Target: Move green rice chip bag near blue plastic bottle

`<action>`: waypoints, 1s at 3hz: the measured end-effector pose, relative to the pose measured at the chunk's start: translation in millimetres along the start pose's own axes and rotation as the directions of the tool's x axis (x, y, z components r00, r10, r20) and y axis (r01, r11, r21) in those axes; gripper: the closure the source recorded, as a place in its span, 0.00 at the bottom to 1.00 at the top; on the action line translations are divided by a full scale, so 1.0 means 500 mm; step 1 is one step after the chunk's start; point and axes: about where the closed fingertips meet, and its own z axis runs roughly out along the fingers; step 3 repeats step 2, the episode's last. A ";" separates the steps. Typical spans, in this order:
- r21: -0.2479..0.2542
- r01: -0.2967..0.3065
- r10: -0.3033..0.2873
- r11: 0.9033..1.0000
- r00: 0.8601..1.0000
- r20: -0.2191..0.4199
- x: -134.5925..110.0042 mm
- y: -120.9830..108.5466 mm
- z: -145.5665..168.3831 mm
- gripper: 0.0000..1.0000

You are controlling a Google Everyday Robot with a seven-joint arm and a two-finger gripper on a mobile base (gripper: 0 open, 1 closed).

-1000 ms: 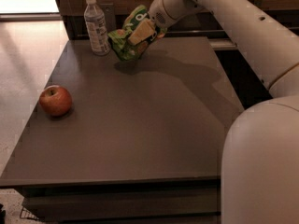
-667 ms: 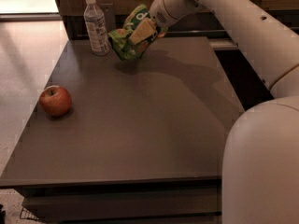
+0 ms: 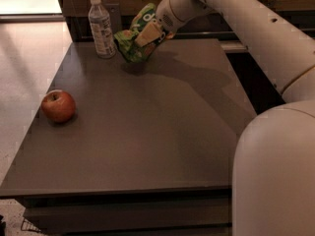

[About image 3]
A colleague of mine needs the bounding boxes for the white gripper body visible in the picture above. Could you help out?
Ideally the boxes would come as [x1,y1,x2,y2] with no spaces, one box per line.
[156,0,197,33]

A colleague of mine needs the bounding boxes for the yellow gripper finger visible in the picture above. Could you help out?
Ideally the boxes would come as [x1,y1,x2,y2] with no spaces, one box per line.
[135,21,163,47]

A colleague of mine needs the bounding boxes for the green rice chip bag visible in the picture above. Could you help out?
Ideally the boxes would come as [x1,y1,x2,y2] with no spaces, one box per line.
[114,3,174,63]

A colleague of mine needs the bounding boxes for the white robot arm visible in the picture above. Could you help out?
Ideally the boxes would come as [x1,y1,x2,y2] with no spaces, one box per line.
[156,0,315,236]

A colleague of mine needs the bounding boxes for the clear plastic water bottle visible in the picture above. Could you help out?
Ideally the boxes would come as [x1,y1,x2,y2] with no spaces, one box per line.
[89,0,116,59]

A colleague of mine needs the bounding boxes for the red apple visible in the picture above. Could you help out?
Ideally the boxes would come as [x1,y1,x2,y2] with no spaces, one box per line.
[40,89,76,123]

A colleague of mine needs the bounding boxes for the grey metal bracket left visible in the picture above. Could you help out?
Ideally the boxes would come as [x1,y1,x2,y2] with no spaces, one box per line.
[105,3,122,33]

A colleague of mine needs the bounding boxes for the metal wall rail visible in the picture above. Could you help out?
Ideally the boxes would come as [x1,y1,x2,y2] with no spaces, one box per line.
[72,31,238,41]

